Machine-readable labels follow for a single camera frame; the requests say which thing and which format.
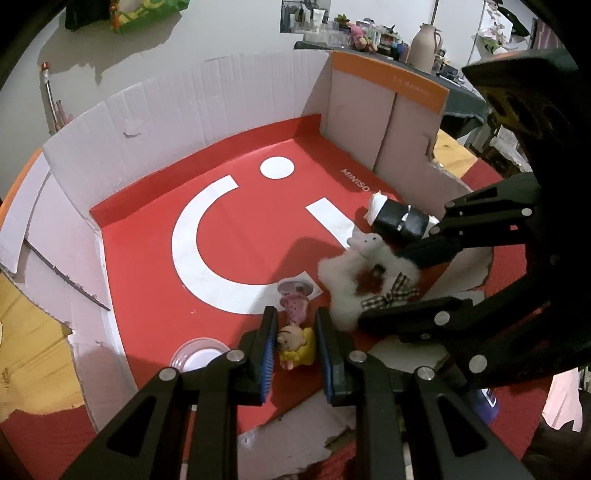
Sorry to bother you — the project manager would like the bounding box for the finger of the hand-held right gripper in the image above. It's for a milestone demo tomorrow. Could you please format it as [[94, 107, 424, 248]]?
[[401, 173, 542, 268], [359, 276, 546, 393]]

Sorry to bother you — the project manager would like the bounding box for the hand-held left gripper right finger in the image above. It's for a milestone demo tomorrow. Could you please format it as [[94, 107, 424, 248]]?
[[314, 307, 534, 480]]

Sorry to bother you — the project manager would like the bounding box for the white and orange cardboard box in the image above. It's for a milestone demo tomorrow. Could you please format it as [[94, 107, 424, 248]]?
[[0, 50, 490, 462]]

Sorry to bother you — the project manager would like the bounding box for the black and white wrapped packet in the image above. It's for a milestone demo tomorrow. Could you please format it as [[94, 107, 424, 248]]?
[[365, 193, 439, 241]]

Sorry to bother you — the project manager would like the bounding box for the broom handle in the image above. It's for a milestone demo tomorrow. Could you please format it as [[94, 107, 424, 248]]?
[[41, 62, 70, 134]]

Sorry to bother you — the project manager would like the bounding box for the white fluffy plush toy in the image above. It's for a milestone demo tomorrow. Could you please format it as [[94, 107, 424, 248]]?
[[316, 231, 423, 330]]

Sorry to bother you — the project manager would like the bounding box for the clear plastic lid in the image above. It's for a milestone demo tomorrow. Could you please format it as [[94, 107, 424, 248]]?
[[168, 338, 229, 372]]

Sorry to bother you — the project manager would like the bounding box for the small pink figurine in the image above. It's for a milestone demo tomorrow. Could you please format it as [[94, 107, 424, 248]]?
[[277, 272, 320, 330]]

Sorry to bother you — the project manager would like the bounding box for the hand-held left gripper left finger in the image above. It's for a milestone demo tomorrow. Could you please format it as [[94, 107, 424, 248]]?
[[60, 305, 280, 480]]

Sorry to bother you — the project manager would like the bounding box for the beige thermos jug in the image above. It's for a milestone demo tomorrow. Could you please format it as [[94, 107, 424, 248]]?
[[409, 24, 445, 75]]

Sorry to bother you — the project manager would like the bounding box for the small yellow-haired doll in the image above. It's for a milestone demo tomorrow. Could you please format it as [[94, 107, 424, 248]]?
[[277, 325, 317, 370]]

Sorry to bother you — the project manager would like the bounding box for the green and yellow bag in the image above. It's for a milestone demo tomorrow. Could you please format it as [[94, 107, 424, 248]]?
[[108, 0, 190, 34]]

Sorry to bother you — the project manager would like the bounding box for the pink plush toy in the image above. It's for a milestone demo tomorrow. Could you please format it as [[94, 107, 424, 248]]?
[[351, 23, 376, 51]]

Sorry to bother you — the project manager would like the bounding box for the wall poster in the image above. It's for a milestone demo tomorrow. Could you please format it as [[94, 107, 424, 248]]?
[[281, 0, 333, 34]]

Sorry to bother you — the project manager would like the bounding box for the pink cloth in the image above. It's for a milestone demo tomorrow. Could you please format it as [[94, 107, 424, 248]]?
[[541, 367, 587, 432]]

